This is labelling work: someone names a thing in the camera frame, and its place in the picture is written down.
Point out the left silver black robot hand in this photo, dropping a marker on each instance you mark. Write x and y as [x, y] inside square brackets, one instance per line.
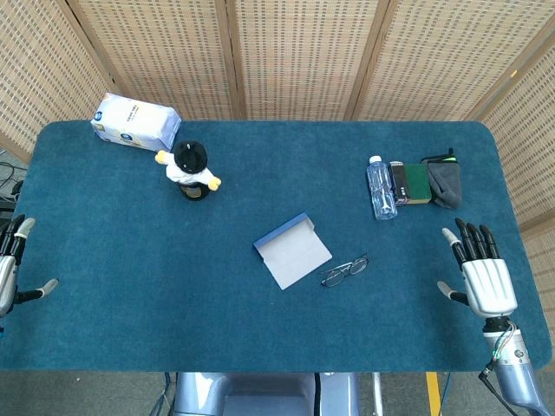
[6, 268]

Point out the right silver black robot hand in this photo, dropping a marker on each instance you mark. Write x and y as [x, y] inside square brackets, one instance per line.
[487, 284]

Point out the black wire eyeglasses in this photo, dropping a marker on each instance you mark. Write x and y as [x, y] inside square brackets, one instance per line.
[332, 277]

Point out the blue glasses case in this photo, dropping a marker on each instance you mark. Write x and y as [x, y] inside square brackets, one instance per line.
[295, 255]

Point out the grey folded cloth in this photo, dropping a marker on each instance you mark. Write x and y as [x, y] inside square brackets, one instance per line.
[446, 186]

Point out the green hardcover book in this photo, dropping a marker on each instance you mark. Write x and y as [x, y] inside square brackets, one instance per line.
[418, 184]

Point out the small black box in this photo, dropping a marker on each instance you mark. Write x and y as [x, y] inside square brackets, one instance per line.
[400, 182]

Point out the clear plastic water bottle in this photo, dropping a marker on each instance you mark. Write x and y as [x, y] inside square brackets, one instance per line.
[381, 190]

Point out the blue felt table mat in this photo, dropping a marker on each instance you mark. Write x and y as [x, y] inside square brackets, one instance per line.
[173, 281]

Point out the white tissue pack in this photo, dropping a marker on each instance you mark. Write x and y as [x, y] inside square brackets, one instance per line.
[134, 121]

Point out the black mesh pen holder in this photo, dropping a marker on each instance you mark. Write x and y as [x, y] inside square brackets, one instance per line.
[194, 194]

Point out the black plush doll white shirt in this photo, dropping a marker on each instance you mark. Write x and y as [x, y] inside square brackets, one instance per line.
[188, 162]

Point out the blue-grey robot torso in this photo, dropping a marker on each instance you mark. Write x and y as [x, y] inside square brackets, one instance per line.
[260, 396]

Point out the woven bamboo folding screen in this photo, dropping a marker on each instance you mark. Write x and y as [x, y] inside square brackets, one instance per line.
[295, 56]

